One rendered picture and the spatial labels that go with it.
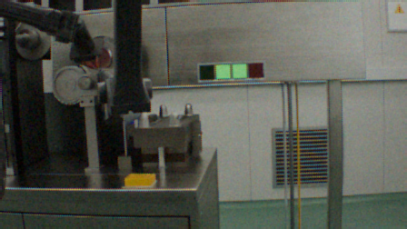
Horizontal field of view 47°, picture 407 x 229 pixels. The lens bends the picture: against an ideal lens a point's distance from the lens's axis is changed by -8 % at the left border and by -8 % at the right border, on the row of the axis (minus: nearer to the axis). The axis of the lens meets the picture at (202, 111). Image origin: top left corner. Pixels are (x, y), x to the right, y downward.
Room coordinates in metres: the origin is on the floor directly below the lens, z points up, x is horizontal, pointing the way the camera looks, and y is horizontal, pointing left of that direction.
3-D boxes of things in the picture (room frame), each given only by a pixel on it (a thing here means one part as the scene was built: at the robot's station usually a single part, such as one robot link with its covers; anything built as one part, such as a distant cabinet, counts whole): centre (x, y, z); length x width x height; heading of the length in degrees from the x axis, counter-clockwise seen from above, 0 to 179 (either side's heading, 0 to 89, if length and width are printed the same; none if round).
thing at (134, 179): (1.33, 0.18, 0.91); 0.07 x 0.07 x 0.02; 84
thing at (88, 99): (1.54, 0.35, 1.05); 0.06 x 0.05 x 0.31; 174
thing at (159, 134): (1.72, 0.11, 1.00); 0.40 x 0.16 x 0.06; 174
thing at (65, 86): (1.71, 0.41, 1.17); 0.26 x 0.12 x 0.12; 174
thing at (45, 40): (1.73, 0.54, 1.33); 0.25 x 0.14 x 0.14; 174
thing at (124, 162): (1.69, 0.24, 0.92); 0.28 x 0.04 x 0.04; 174
